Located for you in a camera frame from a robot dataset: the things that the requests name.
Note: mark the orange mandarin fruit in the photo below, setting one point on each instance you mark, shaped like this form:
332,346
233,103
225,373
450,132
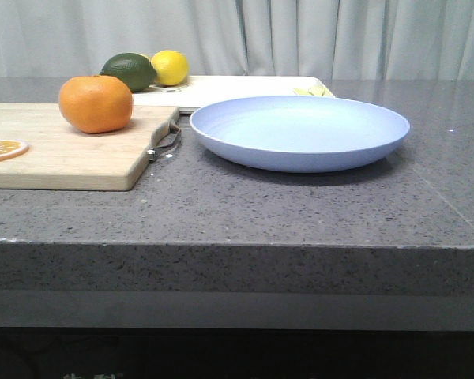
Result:
96,104

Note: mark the pale yellow fruit pieces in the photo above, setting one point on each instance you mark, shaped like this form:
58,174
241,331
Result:
313,91

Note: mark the wooden cutting board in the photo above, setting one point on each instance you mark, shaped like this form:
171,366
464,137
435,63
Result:
60,157

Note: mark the light blue plate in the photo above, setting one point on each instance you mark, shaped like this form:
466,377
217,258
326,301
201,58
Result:
299,134

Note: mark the white plastic tray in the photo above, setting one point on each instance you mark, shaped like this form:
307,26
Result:
199,91

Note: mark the grey-white curtain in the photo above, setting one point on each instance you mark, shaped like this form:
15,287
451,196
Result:
342,40

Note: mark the yellow lemon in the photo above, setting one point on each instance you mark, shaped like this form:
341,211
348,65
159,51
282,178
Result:
172,67

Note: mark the green lime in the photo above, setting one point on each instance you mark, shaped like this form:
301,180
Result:
134,70

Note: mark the orange slice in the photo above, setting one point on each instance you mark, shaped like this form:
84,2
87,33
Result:
12,148

